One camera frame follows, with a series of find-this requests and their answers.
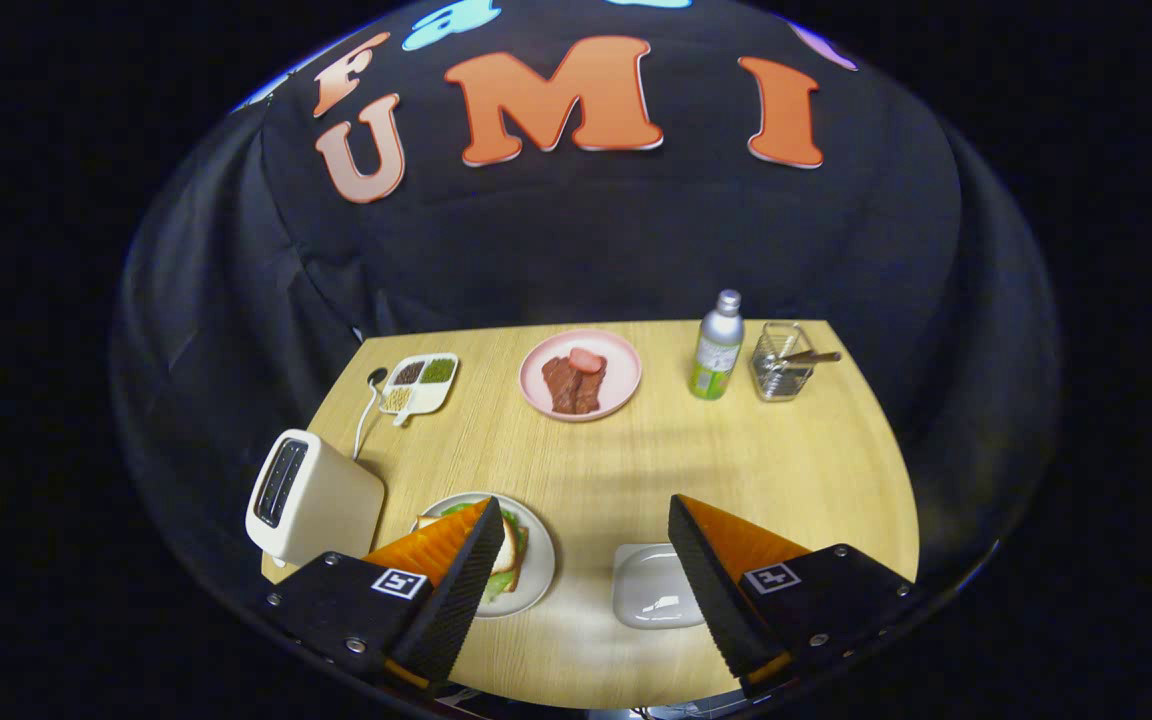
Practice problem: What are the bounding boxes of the toasted bread slice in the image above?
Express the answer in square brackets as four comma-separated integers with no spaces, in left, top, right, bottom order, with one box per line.
[416,510,529,576]

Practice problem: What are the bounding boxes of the white toaster cable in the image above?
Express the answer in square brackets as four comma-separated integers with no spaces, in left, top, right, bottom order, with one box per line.
[352,380,382,461]

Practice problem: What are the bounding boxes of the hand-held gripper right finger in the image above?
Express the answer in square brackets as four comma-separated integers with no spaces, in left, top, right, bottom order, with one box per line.
[667,494,917,691]

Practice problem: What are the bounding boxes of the white divided dish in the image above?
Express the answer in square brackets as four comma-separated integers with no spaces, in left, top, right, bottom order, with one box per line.
[379,353,460,427]

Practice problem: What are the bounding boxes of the white square dish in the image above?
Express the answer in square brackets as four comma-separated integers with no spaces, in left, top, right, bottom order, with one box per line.
[612,543,707,630]

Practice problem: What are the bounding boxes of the green lettuce leaf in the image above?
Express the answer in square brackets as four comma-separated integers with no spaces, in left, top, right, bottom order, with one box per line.
[439,500,522,604]

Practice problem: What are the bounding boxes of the metal wire basket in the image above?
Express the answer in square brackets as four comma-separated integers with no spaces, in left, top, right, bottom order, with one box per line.
[750,322,817,403]

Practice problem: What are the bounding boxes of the green bottle with silver cap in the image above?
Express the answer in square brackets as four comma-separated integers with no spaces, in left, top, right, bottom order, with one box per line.
[689,290,745,401]

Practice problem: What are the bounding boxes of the cream white toaster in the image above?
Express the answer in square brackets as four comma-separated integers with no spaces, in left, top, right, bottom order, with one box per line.
[245,429,386,568]

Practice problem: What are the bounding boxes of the round white plate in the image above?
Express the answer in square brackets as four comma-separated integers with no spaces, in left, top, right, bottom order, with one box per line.
[408,492,556,618]

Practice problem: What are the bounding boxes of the brown meat slices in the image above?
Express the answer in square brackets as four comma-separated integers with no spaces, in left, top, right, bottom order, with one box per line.
[541,352,609,416]

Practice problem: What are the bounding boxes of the pink plate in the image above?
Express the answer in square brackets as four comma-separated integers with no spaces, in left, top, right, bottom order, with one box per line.
[518,329,643,423]

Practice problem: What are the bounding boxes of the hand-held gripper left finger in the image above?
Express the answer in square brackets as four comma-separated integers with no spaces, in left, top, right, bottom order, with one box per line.
[264,497,507,691]

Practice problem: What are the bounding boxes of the black backdrop cloth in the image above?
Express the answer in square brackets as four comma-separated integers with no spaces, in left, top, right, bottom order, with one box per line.
[111,0,1057,641]

